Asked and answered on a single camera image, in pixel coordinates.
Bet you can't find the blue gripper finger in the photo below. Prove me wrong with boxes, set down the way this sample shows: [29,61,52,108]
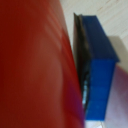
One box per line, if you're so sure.
[73,13,121,122]

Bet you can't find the red plastic cup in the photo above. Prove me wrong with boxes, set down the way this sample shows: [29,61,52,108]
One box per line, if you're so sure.
[0,0,86,128]

